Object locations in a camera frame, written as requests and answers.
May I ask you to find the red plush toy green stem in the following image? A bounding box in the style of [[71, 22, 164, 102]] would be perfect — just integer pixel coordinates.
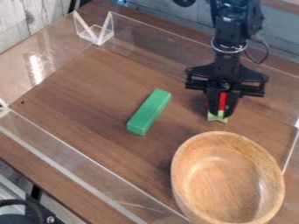
[[207, 93, 228, 123]]

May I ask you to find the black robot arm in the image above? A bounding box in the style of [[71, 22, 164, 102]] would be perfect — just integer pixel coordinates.
[[185, 0, 268, 122]]

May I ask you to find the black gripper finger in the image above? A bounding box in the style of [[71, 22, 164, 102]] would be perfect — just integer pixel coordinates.
[[224, 91, 240, 117], [207, 88, 220, 115]]

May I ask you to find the green rectangular block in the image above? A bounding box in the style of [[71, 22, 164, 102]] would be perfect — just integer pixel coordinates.
[[125, 88, 172, 136]]

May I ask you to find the clear acrylic corner bracket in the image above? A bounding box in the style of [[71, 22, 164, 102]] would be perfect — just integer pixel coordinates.
[[72, 11, 115, 46]]

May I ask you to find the clear acrylic back wall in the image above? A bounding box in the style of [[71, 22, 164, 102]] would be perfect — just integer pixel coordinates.
[[105, 12, 299, 123]]

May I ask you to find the black clamp with bolt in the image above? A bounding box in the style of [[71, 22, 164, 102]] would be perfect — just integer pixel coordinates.
[[24, 196, 65, 224]]

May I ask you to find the black cable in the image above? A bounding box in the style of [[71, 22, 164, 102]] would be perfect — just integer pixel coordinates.
[[0, 199, 38, 224]]

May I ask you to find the clear acrylic front wall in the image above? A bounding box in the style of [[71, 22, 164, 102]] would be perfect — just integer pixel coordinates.
[[0, 108, 191, 224]]

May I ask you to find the oval wooden bowl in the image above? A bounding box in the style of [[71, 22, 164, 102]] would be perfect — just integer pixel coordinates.
[[171, 131, 285, 224]]

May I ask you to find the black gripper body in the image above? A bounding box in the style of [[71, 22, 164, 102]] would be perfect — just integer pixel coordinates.
[[185, 62, 268, 97]]

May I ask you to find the clear acrylic wall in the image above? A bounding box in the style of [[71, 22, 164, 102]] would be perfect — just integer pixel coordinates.
[[0, 108, 191, 224], [105, 12, 299, 123]]

